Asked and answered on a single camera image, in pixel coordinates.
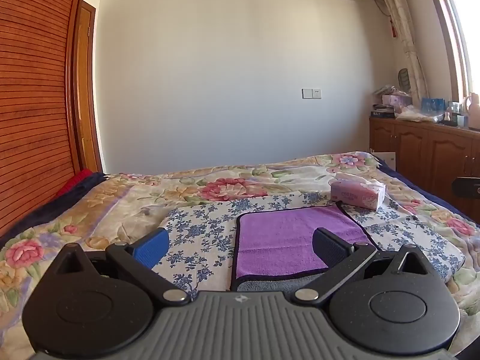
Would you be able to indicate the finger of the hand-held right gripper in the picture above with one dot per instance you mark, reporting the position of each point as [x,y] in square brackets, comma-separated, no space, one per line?
[467,187]

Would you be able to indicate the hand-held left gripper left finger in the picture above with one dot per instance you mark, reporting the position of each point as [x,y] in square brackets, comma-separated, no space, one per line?
[152,249]

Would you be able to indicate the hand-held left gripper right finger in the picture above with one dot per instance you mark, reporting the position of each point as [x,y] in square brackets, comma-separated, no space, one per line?
[330,249]

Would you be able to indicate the purple and grey towel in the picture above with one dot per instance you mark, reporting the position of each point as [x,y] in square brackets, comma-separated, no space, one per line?
[277,236]

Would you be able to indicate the brown wooden cabinet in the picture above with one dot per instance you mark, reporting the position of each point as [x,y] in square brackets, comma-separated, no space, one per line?
[431,150]

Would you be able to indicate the blue floral white cloth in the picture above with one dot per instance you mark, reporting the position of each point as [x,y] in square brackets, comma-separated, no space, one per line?
[202,225]

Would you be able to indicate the floral quilt bed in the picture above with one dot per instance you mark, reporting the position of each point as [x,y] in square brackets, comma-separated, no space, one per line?
[112,202]

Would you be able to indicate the pink tissue box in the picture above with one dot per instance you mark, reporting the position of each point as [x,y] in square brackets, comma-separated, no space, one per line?
[356,193]

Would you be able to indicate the small white box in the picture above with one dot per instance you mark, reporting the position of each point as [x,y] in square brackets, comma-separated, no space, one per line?
[460,120]

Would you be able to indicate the pink thermos jug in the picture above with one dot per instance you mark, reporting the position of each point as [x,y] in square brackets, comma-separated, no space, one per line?
[473,110]

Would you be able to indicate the blue printed box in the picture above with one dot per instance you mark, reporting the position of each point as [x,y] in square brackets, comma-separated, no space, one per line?
[433,105]

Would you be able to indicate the clear plastic bag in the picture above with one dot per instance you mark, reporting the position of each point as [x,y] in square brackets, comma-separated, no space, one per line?
[412,112]

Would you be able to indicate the red knitted cloth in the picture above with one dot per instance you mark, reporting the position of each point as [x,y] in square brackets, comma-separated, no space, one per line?
[75,180]

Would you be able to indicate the pink tissue packs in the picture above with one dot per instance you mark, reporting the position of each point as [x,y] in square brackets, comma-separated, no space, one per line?
[395,100]

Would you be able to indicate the stack of books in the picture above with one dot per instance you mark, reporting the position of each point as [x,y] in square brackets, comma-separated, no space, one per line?
[382,111]

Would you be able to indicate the dark oval fan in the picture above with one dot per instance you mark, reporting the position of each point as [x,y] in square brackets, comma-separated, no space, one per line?
[404,78]

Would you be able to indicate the clear wrapped bundle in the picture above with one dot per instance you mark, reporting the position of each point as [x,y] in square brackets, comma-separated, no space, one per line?
[386,90]

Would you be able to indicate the patterned beige curtain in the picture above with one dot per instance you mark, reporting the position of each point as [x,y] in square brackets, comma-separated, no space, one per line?
[405,45]

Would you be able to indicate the red hanging tassel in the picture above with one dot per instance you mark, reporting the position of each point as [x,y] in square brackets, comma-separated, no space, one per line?
[393,26]

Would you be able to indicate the wooden room door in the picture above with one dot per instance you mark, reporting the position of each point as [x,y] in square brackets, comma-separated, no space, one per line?
[85,82]

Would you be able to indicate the white wall socket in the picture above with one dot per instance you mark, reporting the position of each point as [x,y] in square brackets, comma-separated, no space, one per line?
[311,93]

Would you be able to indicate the wooden window frame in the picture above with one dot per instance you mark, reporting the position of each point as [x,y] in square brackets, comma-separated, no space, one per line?
[450,26]

